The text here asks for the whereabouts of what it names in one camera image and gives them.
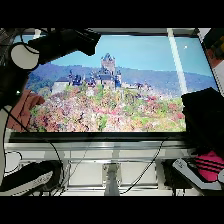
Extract black garment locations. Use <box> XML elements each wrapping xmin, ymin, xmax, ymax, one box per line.
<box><xmin>180</xmin><ymin>86</ymin><xmax>224</xmax><ymax>158</ymax></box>

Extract pink black-striped garment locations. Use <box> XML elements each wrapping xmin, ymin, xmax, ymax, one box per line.
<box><xmin>194</xmin><ymin>150</ymin><xmax>224</xmax><ymax>183</ymax></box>

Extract silver frame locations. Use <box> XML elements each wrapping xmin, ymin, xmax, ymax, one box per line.
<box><xmin>3</xmin><ymin>139</ymin><xmax>201</xmax><ymax>197</ymax></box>

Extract black cable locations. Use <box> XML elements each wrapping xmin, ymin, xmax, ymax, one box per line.
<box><xmin>119</xmin><ymin>137</ymin><xmax>168</xmax><ymax>196</ymax></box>
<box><xmin>1</xmin><ymin>106</ymin><xmax>66</xmax><ymax>195</ymax></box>

